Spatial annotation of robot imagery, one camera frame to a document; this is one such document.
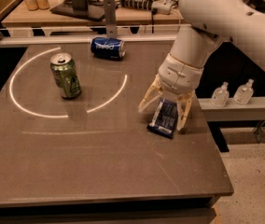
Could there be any blue pepsi can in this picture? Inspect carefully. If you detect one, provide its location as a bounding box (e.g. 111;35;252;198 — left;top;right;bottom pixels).
91;37;125;60

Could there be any wooden desk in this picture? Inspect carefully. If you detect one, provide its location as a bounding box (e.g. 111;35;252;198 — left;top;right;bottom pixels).
2;2;183;29

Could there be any metal guard rail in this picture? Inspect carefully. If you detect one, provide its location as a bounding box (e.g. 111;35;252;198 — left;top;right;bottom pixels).
0;0;178;49

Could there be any blue rxbar blueberry wrapper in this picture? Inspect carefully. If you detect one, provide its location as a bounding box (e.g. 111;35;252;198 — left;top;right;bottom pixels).
146;98;178;139

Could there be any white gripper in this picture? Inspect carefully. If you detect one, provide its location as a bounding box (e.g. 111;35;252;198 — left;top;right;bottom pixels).
138;54;203;131

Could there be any black monitor stand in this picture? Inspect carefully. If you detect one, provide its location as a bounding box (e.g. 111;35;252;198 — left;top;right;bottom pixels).
50;0;105;21

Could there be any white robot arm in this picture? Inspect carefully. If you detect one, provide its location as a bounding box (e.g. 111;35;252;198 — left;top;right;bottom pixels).
138;0;265;129

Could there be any green soda can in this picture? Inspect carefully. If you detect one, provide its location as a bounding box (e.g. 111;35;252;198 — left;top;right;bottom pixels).
50;52;81;99

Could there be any clear sanitizer bottle right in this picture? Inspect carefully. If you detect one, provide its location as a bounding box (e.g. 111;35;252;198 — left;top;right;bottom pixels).
233;79;254;105

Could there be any black power strip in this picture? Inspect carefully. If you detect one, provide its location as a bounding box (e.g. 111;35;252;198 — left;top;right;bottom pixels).
120;0;172;15

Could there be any clear sanitizer bottle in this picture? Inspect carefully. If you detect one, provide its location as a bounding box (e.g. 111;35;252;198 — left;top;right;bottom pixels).
211;82;230;107
233;79;254;105

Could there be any clear sanitizer bottle left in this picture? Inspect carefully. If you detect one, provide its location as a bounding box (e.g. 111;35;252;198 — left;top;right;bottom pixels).
211;82;230;107

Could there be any grey side shelf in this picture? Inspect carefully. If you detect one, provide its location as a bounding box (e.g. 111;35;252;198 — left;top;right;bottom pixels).
199;97;265;121

